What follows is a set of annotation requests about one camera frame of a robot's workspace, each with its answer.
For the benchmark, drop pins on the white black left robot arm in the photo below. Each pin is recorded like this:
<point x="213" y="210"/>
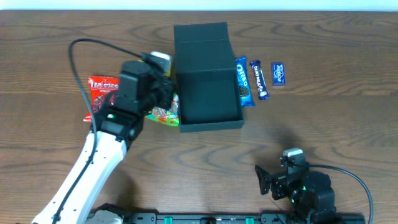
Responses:
<point x="106" y="145"/>

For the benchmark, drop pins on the red Maltesers bag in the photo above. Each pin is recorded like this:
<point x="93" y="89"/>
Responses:
<point x="99" y="87"/>

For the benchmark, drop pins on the black gift box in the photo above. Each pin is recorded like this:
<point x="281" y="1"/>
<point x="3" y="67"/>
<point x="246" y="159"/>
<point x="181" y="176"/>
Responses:
<point x="207" y="82"/>

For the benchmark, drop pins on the colourful Haribo gummy bag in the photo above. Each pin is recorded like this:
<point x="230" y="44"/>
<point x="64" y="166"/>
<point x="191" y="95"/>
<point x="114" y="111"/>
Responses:
<point x="169" y="117"/>

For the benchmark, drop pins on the blue Oreo cookie pack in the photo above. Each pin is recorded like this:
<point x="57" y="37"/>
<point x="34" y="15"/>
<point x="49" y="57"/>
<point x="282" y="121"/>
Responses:
<point x="243" y="82"/>

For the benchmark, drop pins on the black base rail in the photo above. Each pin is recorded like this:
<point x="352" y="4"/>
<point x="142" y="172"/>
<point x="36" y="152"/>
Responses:
<point x="110" y="214"/>

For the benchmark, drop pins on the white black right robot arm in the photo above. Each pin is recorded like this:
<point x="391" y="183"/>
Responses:
<point x="309" y="192"/>

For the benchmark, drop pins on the blue Eclipse mint box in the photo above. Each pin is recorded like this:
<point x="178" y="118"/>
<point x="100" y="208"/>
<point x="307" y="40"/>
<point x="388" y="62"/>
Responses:
<point x="278" y="74"/>

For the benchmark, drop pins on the purple Dairy Milk bar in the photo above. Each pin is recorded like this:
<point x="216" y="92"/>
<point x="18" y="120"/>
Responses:
<point x="260" y="81"/>

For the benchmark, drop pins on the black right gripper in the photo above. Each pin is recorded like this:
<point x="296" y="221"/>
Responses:
<point x="277" y="183"/>

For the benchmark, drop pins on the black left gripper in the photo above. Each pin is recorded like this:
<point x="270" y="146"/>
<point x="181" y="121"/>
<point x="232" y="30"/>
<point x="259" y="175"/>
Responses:
<point x="166" y="92"/>

